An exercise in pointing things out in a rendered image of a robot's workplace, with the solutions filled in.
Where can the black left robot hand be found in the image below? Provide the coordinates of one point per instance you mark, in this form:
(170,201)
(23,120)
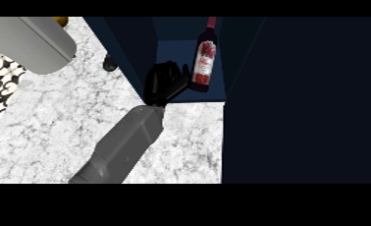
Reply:
(164,82)

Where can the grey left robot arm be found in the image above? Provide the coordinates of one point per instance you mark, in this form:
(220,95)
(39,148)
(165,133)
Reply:
(127,141)

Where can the red wine bottle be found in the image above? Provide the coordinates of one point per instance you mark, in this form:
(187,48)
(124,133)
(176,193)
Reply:
(204,63)

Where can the dark blue cabinet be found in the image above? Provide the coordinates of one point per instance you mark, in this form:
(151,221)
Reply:
(130,43)

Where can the dark blue cabinet door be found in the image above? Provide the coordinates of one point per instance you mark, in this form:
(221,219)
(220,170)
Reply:
(299,105)

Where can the small dark object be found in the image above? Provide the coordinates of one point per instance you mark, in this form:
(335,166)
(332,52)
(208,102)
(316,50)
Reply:
(111,63)

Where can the yellow round object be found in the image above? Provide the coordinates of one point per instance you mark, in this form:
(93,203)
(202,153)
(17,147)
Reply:
(61,21)

